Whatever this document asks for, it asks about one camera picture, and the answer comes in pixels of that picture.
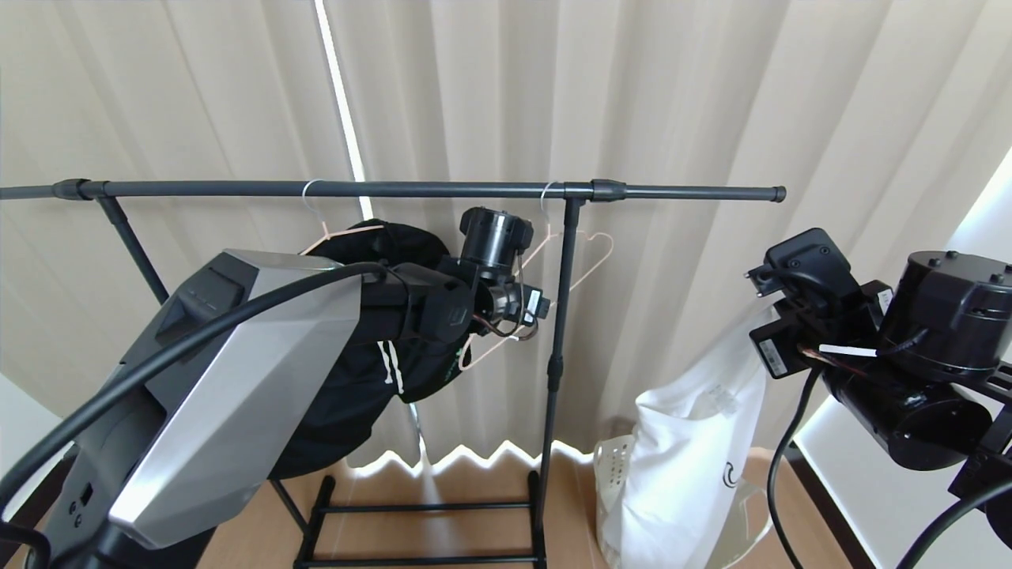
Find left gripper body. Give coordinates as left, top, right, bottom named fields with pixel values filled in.
left=474, top=281, right=552, bottom=337

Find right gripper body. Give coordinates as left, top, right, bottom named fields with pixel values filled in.
left=750, top=281, right=894, bottom=380

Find pink clothes hanger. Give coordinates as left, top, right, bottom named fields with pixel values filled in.
left=299, top=180, right=386, bottom=258
left=457, top=182, right=615, bottom=372

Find white garment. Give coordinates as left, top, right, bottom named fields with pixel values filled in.
left=595, top=304, right=784, bottom=569

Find black shorts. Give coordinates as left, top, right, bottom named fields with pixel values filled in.
left=269, top=220, right=475, bottom=480

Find black clothes rack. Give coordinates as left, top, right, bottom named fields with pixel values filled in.
left=0, top=178, right=787, bottom=569

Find white laundry basket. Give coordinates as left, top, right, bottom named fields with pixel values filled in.
left=593, top=435, right=776, bottom=569

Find beige curtain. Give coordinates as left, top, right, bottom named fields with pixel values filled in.
left=0, top=0, right=1012, bottom=475

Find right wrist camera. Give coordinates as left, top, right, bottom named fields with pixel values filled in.
left=745, top=228, right=863, bottom=317

